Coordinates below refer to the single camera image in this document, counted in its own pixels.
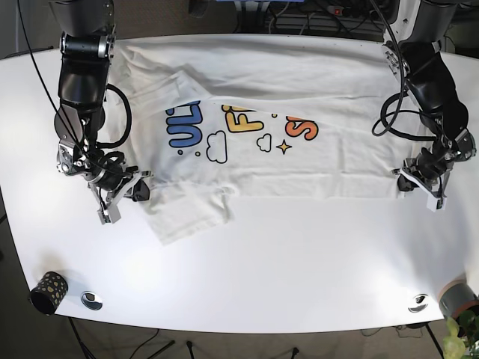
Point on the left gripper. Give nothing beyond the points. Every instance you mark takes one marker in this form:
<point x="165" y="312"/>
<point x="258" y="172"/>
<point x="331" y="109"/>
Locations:
<point x="431" y="181"/>

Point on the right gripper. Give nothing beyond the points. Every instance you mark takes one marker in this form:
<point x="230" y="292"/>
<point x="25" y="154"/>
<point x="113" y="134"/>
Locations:
<point x="108" y="190"/>

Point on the white printed T-shirt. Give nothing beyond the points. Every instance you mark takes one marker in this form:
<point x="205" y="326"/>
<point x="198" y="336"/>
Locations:
<point x="222" y="115"/>

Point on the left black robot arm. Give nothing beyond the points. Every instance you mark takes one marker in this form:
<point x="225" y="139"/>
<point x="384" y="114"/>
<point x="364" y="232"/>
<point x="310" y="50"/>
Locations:
<point x="413" y="32"/>

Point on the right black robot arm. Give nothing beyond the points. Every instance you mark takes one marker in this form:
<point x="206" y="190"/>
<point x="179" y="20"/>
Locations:
<point x="86" y="45"/>

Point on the grey plant pot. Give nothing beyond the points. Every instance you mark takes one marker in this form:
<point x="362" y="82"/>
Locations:
<point x="456" y="298"/>

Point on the black gold-dotted cup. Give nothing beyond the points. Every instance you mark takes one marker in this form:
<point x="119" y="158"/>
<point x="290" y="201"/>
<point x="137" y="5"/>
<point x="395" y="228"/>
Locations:
<point x="49" y="292"/>

